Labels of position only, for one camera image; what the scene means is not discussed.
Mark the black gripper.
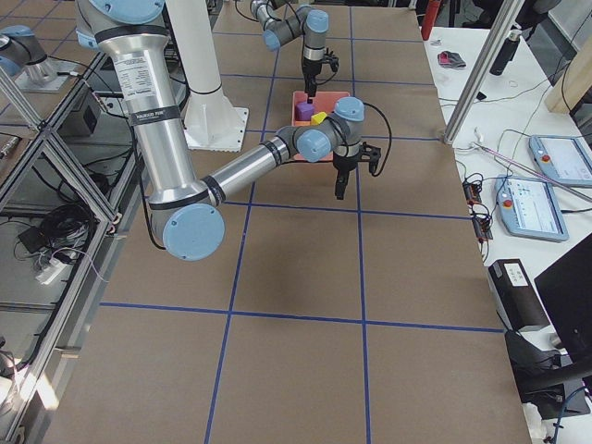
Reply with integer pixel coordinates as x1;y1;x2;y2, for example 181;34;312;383
302;58;322;103
333;155;359;200

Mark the dark purple foam block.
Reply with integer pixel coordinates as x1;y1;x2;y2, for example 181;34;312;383
294;101;315;121

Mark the yellow foam block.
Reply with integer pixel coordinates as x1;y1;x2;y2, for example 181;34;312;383
310;112;327;126

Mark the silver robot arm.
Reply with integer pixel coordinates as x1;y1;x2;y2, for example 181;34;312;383
250;1;339;104
77;1;364;261

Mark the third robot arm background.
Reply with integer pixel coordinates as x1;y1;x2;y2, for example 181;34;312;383
1;25;68;93

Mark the small circuit board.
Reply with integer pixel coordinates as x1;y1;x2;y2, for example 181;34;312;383
462;182;482;204

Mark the red grey cloth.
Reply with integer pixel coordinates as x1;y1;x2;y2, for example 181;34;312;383
437;51;466;69

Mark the red fire extinguisher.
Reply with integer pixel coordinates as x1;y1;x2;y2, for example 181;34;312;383
421;0;441;41

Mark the near teach pendant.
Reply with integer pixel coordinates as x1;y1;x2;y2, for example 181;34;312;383
495;176;569;242

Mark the teach pendant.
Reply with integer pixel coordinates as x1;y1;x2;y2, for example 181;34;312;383
495;176;569;242
528;135;591;188

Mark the black box with label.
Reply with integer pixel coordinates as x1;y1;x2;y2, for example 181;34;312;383
487;259;550;332

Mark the black water bottle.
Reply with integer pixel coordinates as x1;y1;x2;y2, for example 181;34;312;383
489;29;522;76

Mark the far teach pendant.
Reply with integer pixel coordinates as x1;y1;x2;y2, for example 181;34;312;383
528;135;591;188

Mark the black electronics box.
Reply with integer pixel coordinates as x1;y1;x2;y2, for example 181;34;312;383
58;92;101;137

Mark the black monitor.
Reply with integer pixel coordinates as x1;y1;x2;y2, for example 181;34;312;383
535;235;591;361

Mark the white power strip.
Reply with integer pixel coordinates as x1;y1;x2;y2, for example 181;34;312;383
36;258;66;285

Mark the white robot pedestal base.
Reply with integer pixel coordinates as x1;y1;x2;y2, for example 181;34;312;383
166;0;249;152

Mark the aluminium frame post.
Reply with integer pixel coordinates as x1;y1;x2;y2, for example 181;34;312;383
442;0;524;145

